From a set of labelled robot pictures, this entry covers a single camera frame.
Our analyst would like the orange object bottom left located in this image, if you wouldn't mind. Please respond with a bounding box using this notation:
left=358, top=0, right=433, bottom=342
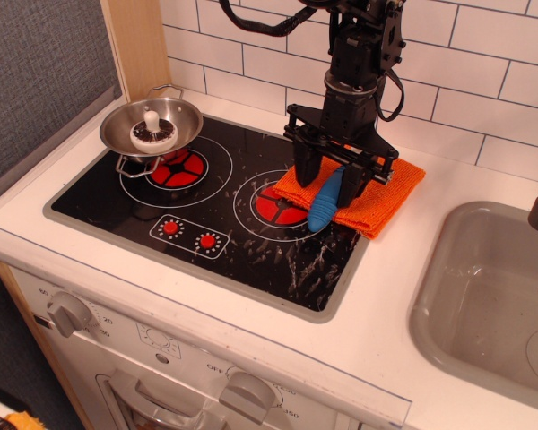
left=4, top=411, right=46, bottom=430

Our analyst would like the black toy stovetop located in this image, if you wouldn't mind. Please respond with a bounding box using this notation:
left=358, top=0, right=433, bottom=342
left=44, top=117, right=368, bottom=323

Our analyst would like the wooden side post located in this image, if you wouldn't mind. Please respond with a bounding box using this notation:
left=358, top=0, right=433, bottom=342
left=100, top=0, right=171, bottom=102

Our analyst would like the grey plastic sink basin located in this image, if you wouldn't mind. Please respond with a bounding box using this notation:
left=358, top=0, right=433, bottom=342
left=410, top=202, right=538, bottom=409

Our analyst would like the right red stove button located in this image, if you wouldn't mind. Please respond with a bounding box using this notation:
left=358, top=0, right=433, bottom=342
left=199, top=234, right=217, bottom=249

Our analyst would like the right grey oven knob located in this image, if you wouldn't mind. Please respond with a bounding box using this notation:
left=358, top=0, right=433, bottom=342
left=219, top=372, right=276, bottom=425

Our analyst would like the orange folded cloth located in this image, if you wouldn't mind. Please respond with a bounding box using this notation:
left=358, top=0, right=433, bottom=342
left=273, top=159, right=426, bottom=239

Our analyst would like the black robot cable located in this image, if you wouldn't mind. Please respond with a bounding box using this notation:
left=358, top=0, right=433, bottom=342
left=217, top=0, right=407, bottom=123

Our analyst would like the small steel pot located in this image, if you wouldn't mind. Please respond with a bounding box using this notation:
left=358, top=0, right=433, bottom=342
left=100, top=83, right=204, bottom=178

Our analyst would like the left grey oven knob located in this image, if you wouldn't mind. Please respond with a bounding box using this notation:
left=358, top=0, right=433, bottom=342
left=47, top=292, right=92, bottom=338

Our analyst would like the left red stove button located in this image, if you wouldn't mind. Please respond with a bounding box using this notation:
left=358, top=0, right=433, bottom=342
left=162, top=220, right=179, bottom=236

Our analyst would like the oven door with handle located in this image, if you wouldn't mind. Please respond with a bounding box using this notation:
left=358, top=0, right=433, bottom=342
left=97, top=370, right=339, bottom=429

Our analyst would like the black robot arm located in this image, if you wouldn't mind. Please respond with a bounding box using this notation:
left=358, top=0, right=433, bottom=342
left=285, top=1, right=406, bottom=208

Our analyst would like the grey oven knob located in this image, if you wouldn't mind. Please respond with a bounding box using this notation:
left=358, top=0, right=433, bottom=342
left=47, top=292, right=92, bottom=338
left=219, top=372, right=276, bottom=425

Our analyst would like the blue handled metal fork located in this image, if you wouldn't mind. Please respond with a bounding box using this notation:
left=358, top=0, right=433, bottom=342
left=307, top=167, right=345, bottom=232

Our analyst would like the white toy mushroom slice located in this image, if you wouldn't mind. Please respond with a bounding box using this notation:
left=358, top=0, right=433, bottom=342
left=130, top=110, right=178, bottom=154

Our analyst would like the red stove button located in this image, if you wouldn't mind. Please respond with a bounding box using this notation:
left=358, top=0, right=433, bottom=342
left=199, top=234, right=217, bottom=249
left=162, top=220, right=179, bottom=236

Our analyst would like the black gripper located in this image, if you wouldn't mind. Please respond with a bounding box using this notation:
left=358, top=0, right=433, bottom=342
left=284, top=84, right=398, bottom=208

